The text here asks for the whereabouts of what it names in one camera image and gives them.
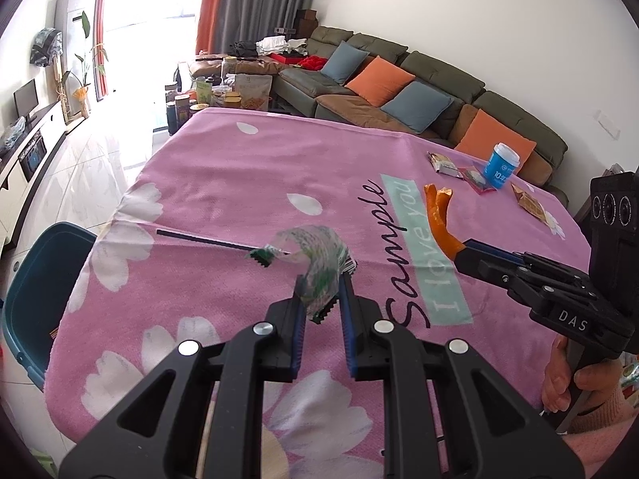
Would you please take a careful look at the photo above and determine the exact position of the clear green plastic wrapper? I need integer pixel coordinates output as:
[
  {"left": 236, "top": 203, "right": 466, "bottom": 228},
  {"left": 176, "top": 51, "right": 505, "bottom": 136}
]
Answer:
[{"left": 244, "top": 226, "right": 357, "bottom": 324}]

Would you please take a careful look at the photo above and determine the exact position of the white clothes pile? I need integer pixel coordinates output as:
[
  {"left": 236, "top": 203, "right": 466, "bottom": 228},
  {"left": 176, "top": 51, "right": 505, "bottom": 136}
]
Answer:
[{"left": 256, "top": 36, "right": 305, "bottom": 55}]

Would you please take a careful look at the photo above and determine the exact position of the white TV cabinet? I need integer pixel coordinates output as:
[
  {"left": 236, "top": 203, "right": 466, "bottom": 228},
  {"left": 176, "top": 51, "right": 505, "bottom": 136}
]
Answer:
[{"left": 0, "top": 100, "right": 68, "bottom": 245}]

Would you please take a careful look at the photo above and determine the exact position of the small blue cushion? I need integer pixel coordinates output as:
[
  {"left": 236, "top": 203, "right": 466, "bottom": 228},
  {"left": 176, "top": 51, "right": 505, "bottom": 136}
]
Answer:
[{"left": 319, "top": 41, "right": 370, "bottom": 85}]

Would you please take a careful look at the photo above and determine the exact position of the person's right hand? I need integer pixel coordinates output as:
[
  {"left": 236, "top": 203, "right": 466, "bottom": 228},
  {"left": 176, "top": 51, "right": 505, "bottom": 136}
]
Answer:
[{"left": 542, "top": 334, "right": 626, "bottom": 415}]

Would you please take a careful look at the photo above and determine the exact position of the black monitor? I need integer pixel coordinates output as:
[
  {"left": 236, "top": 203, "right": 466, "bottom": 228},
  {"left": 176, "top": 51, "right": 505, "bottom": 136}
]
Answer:
[{"left": 12, "top": 79, "right": 40, "bottom": 123}]

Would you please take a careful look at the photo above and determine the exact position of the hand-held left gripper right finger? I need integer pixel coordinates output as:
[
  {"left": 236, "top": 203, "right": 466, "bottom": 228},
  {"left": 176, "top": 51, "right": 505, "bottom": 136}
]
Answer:
[{"left": 339, "top": 274, "right": 585, "bottom": 479}]

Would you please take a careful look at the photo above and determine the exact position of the large blue cushion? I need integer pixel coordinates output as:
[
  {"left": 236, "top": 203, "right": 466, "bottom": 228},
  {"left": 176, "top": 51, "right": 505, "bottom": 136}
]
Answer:
[{"left": 380, "top": 81, "right": 454, "bottom": 135}]

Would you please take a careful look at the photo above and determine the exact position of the white standing air conditioner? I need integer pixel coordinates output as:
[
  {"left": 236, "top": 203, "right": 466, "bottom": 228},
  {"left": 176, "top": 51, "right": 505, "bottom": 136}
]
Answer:
[{"left": 55, "top": 0, "right": 101, "bottom": 111}]

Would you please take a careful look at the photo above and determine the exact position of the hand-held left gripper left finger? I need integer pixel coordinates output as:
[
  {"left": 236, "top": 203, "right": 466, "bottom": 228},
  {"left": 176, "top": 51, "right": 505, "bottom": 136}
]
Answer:
[{"left": 59, "top": 287, "right": 306, "bottom": 479}]

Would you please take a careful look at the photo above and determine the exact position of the orange plastic wrapper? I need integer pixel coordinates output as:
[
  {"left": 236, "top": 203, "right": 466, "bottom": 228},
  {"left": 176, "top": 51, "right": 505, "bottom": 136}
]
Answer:
[{"left": 423, "top": 184, "right": 465, "bottom": 263}]

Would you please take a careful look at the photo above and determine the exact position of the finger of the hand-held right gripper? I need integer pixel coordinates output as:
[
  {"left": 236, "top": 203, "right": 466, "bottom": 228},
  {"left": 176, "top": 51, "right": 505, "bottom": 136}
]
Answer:
[
  {"left": 464, "top": 239, "right": 591, "bottom": 281},
  {"left": 452, "top": 247, "right": 551, "bottom": 306}
]

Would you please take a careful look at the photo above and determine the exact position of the red snack packet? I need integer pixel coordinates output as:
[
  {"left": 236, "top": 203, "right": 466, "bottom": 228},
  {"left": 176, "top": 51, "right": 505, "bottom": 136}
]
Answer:
[{"left": 459, "top": 166, "right": 495, "bottom": 194}]

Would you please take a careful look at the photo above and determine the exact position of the blue cup with white lid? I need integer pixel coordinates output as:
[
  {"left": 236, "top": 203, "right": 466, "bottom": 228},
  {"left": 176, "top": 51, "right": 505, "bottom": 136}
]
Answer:
[{"left": 483, "top": 142, "right": 521, "bottom": 190}]

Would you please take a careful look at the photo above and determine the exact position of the window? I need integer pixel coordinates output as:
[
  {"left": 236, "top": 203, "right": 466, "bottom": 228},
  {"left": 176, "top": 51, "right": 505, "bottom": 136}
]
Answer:
[{"left": 100, "top": 0, "right": 210, "bottom": 85}]

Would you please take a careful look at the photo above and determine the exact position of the brown cardboard box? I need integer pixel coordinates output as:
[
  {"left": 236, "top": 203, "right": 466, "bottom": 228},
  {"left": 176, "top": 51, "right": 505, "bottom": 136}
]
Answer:
[{"left": 294, "top": 8, "right": 320, "bottom": 36}]

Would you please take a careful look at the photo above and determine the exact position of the tall green leafy plant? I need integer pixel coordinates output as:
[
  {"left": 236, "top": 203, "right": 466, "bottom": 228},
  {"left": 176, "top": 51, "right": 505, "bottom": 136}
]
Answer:
[{"left": 60, "top": 10, "right": 108, "bottom": 115}]

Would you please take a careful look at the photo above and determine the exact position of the black thin strip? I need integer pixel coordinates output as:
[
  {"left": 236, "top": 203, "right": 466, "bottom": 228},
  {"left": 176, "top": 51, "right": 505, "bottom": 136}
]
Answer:
[{"left": 156, "top": 228, "right": 253, "bottom": 251}]

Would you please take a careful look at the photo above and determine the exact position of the brown snack packet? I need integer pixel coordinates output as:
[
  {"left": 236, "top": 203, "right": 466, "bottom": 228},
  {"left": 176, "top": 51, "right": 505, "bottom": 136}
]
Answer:
[{"left": 427, "top": 152, "right": 462, "bottom": 178}]

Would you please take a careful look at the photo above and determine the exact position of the brown snack bag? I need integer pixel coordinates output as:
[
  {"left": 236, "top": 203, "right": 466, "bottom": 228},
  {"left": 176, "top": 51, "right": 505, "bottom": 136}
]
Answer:
[{"left": 234, "top": 74, "right": 273, "bottom": 111}]

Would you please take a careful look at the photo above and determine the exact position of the dark coffee table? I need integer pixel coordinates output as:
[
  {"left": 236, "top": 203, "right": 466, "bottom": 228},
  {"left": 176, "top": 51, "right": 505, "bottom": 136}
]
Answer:
[{"left": 165, "top": 57, "right": 280, "bottom": 135}]

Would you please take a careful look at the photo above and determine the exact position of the small gold foil wrapper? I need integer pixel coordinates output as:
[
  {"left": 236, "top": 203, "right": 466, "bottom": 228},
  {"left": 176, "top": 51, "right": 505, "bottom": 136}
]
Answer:
[{"left": 510, "top": 183, "right": 552, "bottom": 223}]

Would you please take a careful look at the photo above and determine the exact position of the orange curtain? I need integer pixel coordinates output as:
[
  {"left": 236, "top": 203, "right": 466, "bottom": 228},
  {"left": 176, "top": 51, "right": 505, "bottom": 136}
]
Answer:
[
  {"left": 196, "top": 0, "right": 230, "bottom": 53},
  {"left": 95, "top": 0, "right": 111, "bottom": 101}
]

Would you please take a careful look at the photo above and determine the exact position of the blue plastic bin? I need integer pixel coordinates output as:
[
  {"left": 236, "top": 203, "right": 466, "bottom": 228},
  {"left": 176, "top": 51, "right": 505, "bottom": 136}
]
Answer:
[{"left": 2, "top": 222, "right": 98, "bottom": 392}]

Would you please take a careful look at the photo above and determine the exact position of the green sectional sofa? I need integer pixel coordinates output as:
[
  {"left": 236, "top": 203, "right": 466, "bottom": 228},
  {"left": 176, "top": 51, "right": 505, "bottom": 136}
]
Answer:
[{"left": 190, "top": 25, "right": 570, "bottom": 205}]

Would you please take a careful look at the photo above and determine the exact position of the pink flower printed blanket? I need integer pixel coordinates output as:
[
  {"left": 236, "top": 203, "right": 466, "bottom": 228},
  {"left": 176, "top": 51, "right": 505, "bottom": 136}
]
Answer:
[{"left": 44, "top": 106, "right": 592, "bottom": 479}]

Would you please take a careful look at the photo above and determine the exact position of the white wall socket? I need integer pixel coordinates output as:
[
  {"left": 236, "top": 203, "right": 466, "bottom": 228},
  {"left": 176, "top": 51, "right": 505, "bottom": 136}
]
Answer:
[{"left": 595, "top": 111, "right": 621, "bottom": 137}]

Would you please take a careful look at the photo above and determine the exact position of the person's right forearm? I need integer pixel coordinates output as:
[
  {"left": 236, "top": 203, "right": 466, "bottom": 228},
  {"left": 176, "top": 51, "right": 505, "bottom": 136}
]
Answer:
[{"left": 562, "top": 384, "right": 639, "bottom": 479}]

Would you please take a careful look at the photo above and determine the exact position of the grey curtain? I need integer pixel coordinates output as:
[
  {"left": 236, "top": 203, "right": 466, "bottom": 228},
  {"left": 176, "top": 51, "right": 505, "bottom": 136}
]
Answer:
[{"left": 220, "top": 0, "right": 325, "bottom": 55}]

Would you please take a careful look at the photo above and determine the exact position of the orange cushion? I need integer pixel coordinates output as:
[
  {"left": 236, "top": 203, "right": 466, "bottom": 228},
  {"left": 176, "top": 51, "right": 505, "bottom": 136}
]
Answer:
[
  {"left": 454, "top": 109, "right": 537, "bottom": 160},
  {"left": 344, "top": 56, "right": 416, "bottom": 108}
]

